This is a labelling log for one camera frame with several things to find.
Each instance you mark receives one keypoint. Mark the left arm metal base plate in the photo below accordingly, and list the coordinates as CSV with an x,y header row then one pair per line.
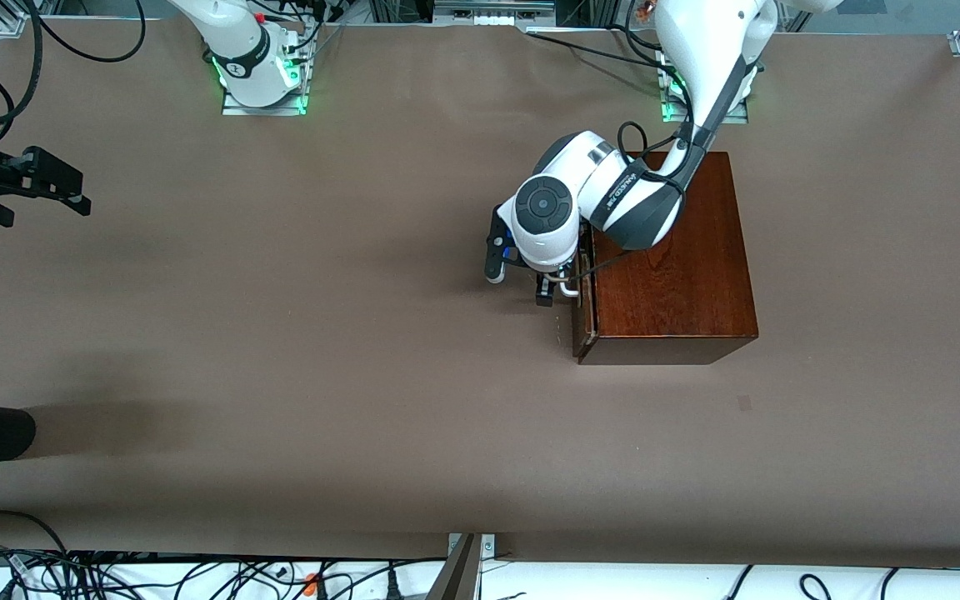
x,y
738,119

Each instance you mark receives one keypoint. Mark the brown table cover sheet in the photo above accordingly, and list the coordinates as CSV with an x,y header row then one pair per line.
x,y
413,433

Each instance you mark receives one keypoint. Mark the orange connector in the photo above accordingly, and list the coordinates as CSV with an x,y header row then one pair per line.
x,y
311,583

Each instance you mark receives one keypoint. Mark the dark diagonal bar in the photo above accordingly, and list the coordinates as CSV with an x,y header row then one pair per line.
x,y
455,583

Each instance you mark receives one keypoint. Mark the small copper coloured object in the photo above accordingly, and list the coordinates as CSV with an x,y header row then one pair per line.
x,y
645,8

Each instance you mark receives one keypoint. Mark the small metal bracket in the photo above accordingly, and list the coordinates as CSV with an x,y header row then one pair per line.
x,y
488,546

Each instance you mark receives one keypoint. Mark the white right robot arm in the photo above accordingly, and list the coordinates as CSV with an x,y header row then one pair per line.
x,y
238,50

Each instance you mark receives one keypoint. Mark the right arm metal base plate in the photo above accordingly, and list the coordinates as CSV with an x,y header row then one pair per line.
x,y
234,110

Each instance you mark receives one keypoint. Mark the grey power strip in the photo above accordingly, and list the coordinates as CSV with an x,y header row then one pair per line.
x,y
488,18

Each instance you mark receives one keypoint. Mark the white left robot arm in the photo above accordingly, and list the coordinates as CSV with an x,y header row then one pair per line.
x,y
638,200

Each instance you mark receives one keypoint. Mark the dark wooden drawer cabinet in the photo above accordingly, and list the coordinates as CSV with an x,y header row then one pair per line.
x,y
697,292

